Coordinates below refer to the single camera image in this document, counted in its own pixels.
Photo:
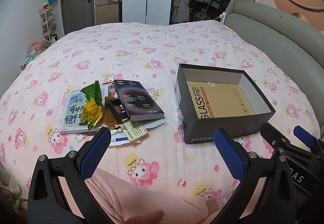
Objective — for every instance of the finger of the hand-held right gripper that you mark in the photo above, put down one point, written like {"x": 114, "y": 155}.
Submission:
{"x": 272, "y": 134}
{"x": 302, "y": 134}

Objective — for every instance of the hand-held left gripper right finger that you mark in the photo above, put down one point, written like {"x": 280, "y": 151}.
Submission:
{"x": 229, "y": 155}

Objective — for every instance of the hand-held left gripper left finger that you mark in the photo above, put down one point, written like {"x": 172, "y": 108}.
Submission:
{"x": 95, "y": 153}

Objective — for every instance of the white blue wet wipes pack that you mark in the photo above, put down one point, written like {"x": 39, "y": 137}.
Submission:
{"x": 119, "y": 137}

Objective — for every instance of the tan paper card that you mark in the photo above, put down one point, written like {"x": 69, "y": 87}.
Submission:
{"x": 135, "y": 132}

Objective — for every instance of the dark grey shoe box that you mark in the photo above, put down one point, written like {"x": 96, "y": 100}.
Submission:
{"x": 187, "y": 102}

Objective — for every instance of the tan wooden comb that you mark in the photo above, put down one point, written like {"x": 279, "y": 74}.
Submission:
{"x": 108, "y": 117}

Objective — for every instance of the green yellow snack packet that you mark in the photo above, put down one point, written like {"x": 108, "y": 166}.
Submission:
{"x": 92, "y": 112}

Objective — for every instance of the white framed picture book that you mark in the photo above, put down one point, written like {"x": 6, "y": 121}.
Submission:
{"x": 72, "y": 112}

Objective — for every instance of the clear bubble wrap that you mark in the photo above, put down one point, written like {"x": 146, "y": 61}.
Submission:
{"x": 181, "y": 135}

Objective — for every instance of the tan screen protector package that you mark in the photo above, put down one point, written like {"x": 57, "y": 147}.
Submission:
{"x": 222, "y": 99}

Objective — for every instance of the red envelope packet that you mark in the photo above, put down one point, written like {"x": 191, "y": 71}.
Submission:
{"x": 112, "y": 92}

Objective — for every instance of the black purple product box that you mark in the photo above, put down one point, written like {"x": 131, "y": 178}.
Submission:
{"x": 139, "y": 97}

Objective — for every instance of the grey padded bed headboard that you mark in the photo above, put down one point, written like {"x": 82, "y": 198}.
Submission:
{"x": 265, "y": 26}

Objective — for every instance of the pink printed blanket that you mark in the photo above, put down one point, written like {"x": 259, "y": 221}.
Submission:
{"x": 151, "y": 49}

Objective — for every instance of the pink bag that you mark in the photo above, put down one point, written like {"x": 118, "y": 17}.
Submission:
{"x": 36, "y": 45}

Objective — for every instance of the white power strip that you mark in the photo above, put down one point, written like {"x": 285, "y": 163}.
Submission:
{"x": 222, "y": 18}

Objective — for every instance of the white shelf rack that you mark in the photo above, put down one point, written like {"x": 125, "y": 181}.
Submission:
{"x": 48, "y": 26}

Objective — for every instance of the beige drawer cabinet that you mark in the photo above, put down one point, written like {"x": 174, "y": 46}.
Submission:
{"x": 106, "y": 11}

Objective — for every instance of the black square display frame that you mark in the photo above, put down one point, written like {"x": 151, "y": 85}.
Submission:
{"x": 113, "y": 111}

